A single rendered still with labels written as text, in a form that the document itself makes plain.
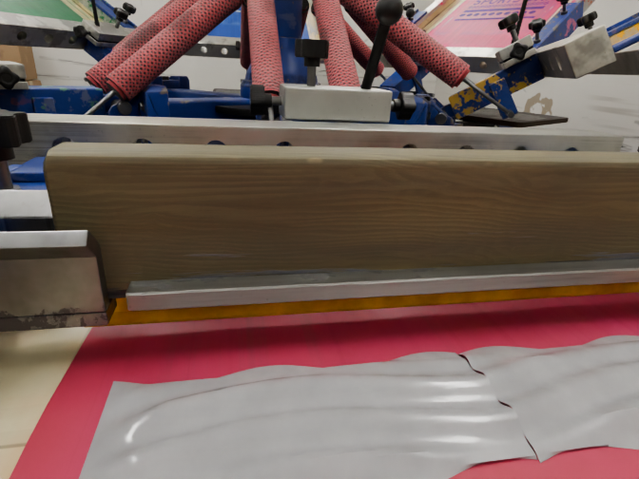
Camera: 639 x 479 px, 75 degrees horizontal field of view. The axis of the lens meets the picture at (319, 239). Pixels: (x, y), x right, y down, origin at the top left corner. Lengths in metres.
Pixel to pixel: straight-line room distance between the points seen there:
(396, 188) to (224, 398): 0.13
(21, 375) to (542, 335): 0.29
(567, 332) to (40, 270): 0.29
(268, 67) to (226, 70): 3.65
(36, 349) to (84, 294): 0.05
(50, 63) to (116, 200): 4.39
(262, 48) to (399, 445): 0.63
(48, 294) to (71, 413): 0.06
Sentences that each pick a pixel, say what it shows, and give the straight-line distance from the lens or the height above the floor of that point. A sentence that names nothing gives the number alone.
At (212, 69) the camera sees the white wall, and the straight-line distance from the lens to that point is 4.34.
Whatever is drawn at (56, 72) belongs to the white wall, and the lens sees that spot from 4.59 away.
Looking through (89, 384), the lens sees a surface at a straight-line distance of 0.24.
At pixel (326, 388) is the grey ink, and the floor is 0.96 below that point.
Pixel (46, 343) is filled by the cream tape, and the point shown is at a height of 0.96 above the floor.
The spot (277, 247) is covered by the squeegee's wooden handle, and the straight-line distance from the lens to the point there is 0.22.
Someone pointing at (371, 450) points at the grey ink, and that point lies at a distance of 0.19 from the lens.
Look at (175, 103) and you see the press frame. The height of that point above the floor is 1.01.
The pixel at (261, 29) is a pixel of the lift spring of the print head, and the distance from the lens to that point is 0.76.
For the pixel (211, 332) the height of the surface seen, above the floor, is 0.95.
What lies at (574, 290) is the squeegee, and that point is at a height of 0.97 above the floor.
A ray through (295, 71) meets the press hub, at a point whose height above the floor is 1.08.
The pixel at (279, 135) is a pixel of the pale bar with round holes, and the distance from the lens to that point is 0.43.
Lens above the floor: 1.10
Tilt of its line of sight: 23 degrees down
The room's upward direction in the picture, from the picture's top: 3 degrees clockwise
